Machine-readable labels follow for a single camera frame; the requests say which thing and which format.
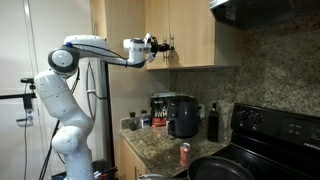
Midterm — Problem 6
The light wood base cabinet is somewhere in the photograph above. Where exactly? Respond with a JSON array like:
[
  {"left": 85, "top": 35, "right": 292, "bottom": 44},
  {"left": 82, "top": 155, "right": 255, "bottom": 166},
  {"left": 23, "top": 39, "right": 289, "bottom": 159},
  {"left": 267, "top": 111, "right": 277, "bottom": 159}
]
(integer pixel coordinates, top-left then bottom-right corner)
[{"left": 119, "top": 136, "right": 151, "bottom": 180}]

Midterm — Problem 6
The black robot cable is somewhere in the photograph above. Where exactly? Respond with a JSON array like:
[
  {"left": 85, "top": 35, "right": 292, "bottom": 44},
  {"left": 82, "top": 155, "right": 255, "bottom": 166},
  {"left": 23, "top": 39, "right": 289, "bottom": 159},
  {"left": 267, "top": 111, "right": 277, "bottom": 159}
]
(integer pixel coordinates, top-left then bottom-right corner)
[{"left": 71, "top": 42, "right": 148, "bottom": 68}]

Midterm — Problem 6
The wall cabinet carcass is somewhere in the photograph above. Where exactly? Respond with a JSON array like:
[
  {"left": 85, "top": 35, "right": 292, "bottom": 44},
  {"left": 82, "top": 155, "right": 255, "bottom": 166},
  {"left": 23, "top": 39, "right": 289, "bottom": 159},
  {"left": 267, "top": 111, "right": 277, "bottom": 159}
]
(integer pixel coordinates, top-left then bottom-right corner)
[{"left": 144, "top": 19, "right": 243, "bottom": 71}]

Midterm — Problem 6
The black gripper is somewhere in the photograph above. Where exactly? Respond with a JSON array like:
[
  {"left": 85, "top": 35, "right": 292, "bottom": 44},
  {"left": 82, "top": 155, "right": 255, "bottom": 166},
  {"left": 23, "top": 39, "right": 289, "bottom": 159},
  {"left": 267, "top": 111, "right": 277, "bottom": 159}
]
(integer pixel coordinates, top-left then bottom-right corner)
[{"left": 151, "top": 35, "right": 175, "bottom": 55}]

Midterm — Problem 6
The black frying pan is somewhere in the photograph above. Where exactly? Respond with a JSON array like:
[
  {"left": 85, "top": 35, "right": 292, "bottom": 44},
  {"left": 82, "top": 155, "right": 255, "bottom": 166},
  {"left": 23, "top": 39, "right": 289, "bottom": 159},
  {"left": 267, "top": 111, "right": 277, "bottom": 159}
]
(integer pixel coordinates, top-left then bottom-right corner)
[{"left": 187, "top": 155, "right": 256, "bottom": 180}]

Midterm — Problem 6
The dark glass bottle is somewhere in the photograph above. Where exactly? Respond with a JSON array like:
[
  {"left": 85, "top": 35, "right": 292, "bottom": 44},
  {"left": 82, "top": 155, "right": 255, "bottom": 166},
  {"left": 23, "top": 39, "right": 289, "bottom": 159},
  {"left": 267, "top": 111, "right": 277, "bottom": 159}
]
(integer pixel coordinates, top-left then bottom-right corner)
[{"left": 207, "top": 102, "right": 220, "bottom": 143}]

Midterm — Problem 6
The black camera stand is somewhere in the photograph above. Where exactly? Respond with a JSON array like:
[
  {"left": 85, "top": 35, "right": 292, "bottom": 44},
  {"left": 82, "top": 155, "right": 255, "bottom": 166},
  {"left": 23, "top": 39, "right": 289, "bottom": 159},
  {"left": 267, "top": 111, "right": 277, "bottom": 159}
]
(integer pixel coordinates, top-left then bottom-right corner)
[{"left": 0, "top": 77, "right": 38, "bottom": 180}]

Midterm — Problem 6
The stainless steel refrigerator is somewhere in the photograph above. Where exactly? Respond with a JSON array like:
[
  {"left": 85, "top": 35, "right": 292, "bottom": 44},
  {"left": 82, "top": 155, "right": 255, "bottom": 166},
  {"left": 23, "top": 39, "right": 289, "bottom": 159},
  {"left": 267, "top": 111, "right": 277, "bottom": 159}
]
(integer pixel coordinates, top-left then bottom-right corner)
[{"left": 84, "top": 59, "right": 113, "bottom": 168}]

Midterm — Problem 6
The small clear spice jar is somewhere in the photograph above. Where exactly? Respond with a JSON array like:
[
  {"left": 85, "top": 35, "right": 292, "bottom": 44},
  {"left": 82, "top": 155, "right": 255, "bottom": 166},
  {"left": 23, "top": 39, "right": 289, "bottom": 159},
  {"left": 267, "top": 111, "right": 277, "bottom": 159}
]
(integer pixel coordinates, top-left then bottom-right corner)
[{"left": 139, "top": 109, "right": 152, "bottom": 129}]

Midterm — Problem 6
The black air fryer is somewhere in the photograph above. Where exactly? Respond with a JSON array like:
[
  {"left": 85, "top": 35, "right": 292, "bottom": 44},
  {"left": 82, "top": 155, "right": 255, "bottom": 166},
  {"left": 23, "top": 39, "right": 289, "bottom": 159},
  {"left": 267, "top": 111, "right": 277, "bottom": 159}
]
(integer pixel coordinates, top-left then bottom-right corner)
[{"left": 165, "top": 95, "right": 201, "bottom": 139}]

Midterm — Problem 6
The black range hood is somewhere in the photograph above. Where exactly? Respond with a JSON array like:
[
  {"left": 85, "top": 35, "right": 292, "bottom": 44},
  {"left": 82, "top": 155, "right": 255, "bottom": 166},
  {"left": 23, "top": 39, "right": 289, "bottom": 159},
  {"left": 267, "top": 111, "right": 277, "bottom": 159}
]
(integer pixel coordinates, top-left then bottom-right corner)
[{"left": 209, "top": 0, "right": 320, "bottom": 31}]

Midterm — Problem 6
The black electric stove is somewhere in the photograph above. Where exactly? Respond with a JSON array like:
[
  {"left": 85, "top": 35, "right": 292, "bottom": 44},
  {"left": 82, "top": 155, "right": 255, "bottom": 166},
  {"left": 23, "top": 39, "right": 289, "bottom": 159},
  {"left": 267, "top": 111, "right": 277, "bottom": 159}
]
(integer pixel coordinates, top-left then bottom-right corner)
[{"left": 173, "top": 102, "right": 320, "bottom": 180}]

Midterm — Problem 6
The pink soda can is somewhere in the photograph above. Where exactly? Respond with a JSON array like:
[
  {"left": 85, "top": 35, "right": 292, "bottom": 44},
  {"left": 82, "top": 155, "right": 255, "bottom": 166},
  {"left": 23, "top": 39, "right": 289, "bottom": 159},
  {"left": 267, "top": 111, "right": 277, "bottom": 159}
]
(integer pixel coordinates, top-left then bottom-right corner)
[{"left": 179, "top": 142, "right": 193, "bottom": 168}]

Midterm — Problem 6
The black red protein bag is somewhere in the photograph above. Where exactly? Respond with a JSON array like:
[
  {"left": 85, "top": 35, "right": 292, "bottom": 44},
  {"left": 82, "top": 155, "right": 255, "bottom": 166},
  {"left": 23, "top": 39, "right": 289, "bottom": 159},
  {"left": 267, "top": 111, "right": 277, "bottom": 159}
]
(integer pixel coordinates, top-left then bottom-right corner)
[{"left": 149, "top": 92, "right": 178, "bottom": 129}]

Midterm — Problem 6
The black capped spice grinder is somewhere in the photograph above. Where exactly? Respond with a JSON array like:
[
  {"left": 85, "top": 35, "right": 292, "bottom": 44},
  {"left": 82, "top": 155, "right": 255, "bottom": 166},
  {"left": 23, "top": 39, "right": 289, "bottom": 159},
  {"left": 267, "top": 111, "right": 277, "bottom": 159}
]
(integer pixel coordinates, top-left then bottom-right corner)
[{"left": 128, "top": 111, "right": 138, "bottom": 132}]

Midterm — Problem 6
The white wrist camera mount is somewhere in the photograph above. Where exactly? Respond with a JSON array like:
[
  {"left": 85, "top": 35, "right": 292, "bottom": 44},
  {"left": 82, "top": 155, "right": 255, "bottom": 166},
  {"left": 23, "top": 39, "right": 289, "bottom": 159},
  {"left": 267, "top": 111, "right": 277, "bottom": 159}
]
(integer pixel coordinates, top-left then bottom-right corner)
[{"left": 143, "top": 32, "right": 157, "bottom": 64}]

